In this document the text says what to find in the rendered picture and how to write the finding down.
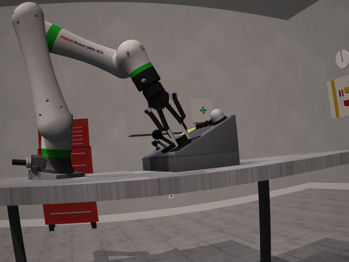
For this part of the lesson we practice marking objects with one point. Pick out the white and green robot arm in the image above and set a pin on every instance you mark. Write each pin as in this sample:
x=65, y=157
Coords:
x=37, y=38

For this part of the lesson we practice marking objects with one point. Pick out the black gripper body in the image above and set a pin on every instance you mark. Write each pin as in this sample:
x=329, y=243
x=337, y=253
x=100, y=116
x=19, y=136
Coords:
x=154, y=93

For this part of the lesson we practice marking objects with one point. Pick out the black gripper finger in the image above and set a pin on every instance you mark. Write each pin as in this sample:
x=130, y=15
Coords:
x=165, y=126
x=174, y=113

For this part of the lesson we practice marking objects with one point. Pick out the grey control console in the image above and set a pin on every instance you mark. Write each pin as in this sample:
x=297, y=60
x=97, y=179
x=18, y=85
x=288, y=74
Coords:
x=213, y=143

